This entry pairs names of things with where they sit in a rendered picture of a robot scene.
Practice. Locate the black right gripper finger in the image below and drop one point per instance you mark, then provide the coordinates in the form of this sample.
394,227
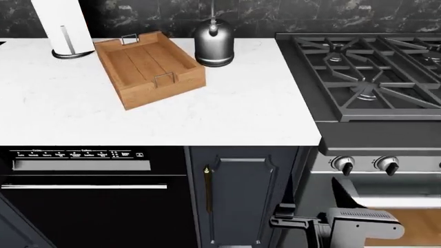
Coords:
286,208
291,223

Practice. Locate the navy cabinet door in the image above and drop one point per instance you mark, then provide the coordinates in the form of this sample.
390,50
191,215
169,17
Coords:
241,196

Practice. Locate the dark metal kettle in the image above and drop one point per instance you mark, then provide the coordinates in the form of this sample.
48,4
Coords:
213,46

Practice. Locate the silver black stove knob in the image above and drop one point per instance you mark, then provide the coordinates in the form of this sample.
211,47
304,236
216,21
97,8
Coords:
388,164
345,164

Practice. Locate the black gas range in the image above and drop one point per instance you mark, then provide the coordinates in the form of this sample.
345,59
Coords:
330,131

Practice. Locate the silver gas burner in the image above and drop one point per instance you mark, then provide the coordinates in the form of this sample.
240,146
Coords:
364,91
432,56
334,53

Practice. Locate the large black stove grate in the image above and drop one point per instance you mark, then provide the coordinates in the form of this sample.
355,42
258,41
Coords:
327,67

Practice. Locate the black dishwasher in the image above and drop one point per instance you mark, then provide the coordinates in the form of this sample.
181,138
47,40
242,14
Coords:
93,217

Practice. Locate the black paper towel holder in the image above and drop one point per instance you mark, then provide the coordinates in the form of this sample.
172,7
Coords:
70,55

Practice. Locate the white paper towel roll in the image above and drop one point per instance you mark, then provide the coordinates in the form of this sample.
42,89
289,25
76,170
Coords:
65,15

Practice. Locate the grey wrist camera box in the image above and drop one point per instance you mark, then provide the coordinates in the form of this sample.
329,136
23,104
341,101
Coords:
361,227

